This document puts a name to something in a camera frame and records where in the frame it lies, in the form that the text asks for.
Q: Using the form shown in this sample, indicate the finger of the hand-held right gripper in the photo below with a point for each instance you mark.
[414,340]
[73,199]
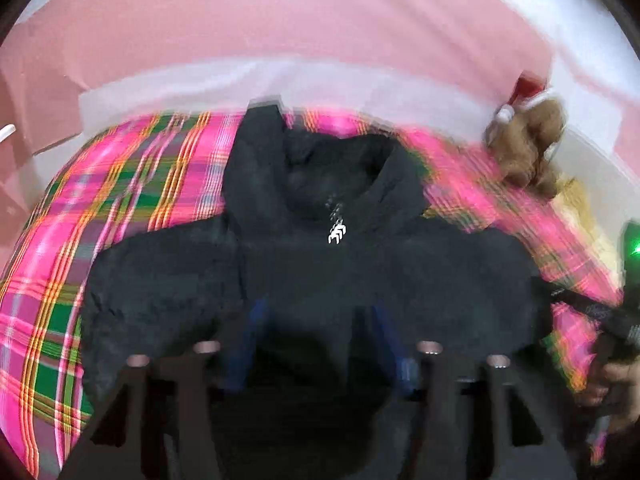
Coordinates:
[580,305]

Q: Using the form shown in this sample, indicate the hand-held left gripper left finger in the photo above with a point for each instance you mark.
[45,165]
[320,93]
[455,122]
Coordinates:
[244,345]

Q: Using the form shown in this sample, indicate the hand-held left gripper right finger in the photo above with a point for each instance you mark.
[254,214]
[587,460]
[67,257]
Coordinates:
[392,345]

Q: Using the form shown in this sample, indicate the black puffer jacket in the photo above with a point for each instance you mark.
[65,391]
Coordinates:
[310,280]

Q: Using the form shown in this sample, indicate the person's right hand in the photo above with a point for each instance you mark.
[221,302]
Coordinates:
[625,385]

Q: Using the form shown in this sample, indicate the yellow cloth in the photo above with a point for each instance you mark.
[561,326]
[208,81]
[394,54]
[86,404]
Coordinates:
[582,205]

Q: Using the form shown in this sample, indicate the brown teddy bear santa hat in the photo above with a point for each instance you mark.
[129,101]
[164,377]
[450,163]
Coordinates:
[530,140]

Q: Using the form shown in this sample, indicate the pink green plaid blanket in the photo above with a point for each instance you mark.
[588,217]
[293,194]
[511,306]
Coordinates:
[55,270]

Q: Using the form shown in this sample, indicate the white bed sheet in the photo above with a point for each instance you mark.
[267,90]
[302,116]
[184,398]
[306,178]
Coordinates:
[200,90]

